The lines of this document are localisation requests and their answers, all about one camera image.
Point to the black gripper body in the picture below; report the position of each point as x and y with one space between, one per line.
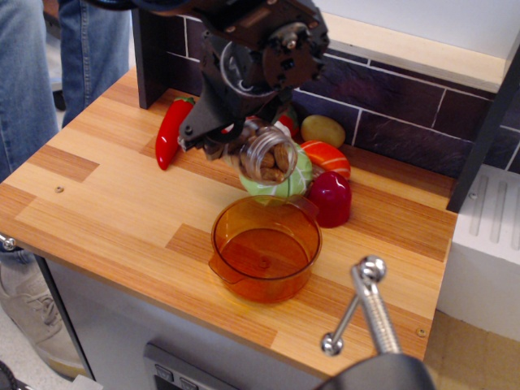
219 116

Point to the clear jar of almonds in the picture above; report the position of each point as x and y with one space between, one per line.
262 153

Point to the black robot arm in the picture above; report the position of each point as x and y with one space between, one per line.
254 54

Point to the orange transparent plastic pot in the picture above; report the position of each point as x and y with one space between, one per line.
265 247

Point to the red toy chili pepper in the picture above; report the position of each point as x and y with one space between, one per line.
166 143

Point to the red toy strawberry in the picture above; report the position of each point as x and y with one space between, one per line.
288 120

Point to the yellow toy potato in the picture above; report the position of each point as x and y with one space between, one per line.
322 128

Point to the green toy cabbage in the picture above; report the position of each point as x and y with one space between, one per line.
296 184

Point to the orange salmon sushi toy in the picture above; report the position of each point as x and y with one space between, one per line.
325 157

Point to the dark red toy cup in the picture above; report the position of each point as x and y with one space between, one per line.
332 195

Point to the person in blue jeans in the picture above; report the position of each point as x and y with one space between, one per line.
94 55

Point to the small metal knob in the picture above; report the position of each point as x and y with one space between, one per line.
8 244

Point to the grey control panel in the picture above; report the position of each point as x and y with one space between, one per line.
166 371

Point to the grey sneaker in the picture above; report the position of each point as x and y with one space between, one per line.
27 301

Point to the white ribbed sink unit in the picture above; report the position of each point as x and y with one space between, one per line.
481 280

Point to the dark grey left post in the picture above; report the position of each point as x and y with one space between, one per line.
156 39

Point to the metal clamp screw handle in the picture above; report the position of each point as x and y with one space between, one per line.
390 368

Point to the dark grey vertical post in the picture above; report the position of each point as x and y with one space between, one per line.
486 133

